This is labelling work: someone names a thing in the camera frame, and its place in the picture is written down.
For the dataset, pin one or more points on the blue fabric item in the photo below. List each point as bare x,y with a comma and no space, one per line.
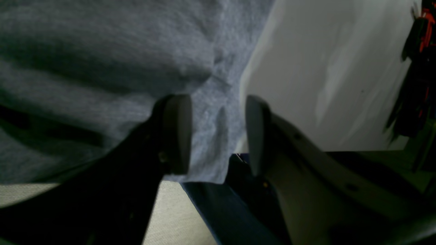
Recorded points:
244,210

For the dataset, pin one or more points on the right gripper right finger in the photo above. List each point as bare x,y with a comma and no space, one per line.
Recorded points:
336,198

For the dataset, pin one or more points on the grey T-shirt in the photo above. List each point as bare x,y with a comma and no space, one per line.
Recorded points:
77,76

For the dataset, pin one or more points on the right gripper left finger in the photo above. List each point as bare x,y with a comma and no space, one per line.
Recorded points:
111,202

